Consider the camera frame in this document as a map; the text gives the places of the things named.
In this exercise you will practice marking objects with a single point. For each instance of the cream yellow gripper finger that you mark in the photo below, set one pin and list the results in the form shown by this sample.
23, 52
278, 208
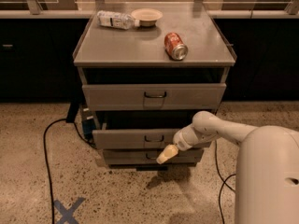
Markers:
168, 153

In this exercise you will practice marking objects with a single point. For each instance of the red soda can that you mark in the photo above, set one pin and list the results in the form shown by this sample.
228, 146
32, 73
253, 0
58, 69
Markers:
175, 47

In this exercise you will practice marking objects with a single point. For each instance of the beige shallow bowl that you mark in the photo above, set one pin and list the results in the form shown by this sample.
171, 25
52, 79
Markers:
147, 16

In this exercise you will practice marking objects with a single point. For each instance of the dark lab bench cabinets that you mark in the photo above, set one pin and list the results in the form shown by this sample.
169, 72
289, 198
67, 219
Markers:
37, 59

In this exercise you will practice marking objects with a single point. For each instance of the blue power box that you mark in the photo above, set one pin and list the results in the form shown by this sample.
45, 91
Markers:
87, 122

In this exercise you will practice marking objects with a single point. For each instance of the blue tape cross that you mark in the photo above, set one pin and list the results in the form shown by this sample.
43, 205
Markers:
67, 214

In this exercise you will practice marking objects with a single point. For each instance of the grey bottom drawer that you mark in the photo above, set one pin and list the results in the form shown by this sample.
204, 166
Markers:
149, 156

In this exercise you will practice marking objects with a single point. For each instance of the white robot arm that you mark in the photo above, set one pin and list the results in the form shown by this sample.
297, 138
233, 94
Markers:
267, 167

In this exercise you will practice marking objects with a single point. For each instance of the grey drawer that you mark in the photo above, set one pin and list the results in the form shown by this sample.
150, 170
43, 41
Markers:
149, 156
153, 96
133, 138

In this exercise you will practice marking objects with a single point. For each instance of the grey top drawer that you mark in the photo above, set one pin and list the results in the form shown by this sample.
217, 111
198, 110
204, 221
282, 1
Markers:
153, 96

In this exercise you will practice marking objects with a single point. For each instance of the clear plastic water bottle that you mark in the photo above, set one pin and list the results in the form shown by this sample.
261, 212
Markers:
117, 20

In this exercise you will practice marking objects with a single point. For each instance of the grey metal drawer cabinet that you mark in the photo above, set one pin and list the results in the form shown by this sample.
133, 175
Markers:
107, 56

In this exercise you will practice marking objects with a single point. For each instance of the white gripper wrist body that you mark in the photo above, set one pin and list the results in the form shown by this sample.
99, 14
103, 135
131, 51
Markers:
183, 140

